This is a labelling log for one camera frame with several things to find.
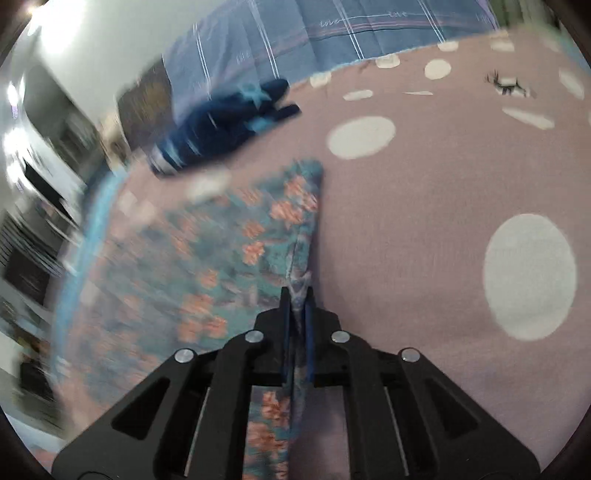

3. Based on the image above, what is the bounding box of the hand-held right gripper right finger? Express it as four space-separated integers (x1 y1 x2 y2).
304 287 541 480

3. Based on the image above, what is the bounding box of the dark tree-print pillow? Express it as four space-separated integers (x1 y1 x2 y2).
115 60 178 148

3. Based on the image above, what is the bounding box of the navy star-print plush cloth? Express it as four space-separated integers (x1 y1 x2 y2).
148 78 301 178

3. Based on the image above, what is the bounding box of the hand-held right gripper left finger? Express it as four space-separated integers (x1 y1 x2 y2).
51 287 293 480

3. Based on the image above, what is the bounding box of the pink polka-dot duvet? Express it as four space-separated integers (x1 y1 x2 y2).
28 23 591 480

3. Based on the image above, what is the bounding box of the blue plaid pillow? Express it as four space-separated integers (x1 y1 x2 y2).
161 0 502 107

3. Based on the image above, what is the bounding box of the floral teal shirt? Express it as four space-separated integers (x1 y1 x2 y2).
60 159 326 480

